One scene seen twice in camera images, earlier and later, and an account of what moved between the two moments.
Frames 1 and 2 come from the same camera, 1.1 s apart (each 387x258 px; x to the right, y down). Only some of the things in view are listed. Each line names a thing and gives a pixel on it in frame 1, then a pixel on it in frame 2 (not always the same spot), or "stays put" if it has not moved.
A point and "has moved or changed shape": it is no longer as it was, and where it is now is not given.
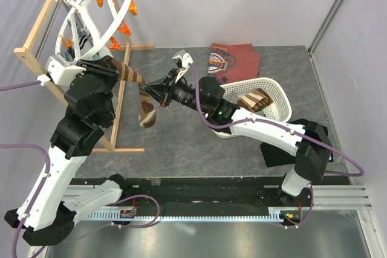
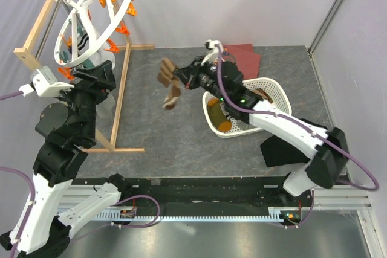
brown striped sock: x=147 y=111 has moved or changed shape
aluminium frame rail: x=330 y=197 stays put
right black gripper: x=162 y=90 to x=188 y=75
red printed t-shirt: x=232 y=63 stays put
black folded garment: x=274 y=154 stays put
